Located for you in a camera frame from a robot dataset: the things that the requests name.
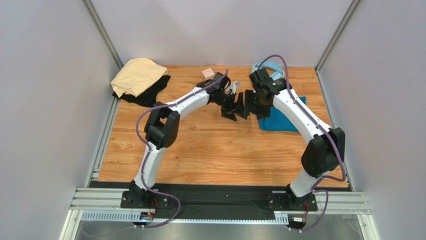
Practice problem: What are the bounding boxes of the beige t shirt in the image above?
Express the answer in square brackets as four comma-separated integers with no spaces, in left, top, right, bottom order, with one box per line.
[110,57,169,98]

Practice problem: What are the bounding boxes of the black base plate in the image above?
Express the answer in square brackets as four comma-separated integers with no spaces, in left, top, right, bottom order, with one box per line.
[88,181,318,221]

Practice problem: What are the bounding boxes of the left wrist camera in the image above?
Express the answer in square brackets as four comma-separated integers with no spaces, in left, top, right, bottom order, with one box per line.
[225,81,241,94]

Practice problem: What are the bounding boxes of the aluminium frame rail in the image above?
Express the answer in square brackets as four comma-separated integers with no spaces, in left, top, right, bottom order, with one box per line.
[60,182,379,240]

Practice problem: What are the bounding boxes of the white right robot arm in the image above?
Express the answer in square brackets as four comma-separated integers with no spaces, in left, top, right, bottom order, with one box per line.
[244,77,345,210]

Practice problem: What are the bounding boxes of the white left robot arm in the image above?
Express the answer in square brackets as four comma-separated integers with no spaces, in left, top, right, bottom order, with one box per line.
[120,72,244,209]

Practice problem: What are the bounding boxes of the blue t shirt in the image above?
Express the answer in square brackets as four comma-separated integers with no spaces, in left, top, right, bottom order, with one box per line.
[258,105,298,132]

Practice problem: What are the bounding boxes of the black t shirt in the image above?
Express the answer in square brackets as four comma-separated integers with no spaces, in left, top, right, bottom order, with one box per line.
[112,75,171,108]

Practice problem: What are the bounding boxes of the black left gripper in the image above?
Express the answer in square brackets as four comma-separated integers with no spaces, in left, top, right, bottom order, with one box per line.
[215,90,245,122]

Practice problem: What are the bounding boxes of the light blue headphones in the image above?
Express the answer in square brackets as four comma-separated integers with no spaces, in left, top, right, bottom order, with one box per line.
[250,60,286,80]

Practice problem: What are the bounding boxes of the pink cube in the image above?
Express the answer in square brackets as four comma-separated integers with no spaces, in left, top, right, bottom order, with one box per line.
[201,68,216,81]

